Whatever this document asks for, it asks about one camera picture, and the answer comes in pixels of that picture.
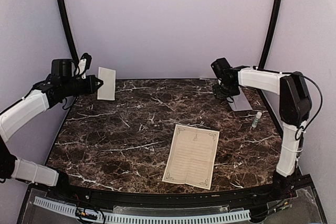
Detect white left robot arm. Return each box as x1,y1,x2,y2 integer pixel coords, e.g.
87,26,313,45
1,53,103,201

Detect beige ornate letter paper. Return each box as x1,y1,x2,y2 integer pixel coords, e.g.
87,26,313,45
97,67,116,101
162,124,220,190

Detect black frame corner post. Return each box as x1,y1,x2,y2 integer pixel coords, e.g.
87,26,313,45
258,0,281,69

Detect grey paper envelope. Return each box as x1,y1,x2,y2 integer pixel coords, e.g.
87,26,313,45
226,91,252,112

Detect black front rail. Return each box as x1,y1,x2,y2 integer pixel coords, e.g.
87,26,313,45
24,177,297,210

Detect small white-capped glue bottle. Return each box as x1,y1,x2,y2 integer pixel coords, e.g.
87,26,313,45
251,112,262,128

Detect white slotted cable duct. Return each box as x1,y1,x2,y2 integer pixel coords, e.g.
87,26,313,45
34,196,251,223

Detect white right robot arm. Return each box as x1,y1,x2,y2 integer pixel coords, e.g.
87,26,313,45
211,58,313,178

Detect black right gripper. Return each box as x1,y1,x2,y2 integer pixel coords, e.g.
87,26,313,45
212,80,240,100

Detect black left frame post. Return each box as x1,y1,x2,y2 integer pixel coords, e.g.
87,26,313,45
57,0,79,63

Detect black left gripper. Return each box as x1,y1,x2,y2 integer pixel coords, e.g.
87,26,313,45
62,74,103,97

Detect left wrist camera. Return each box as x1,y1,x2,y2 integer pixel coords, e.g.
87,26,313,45
75,53,92,79

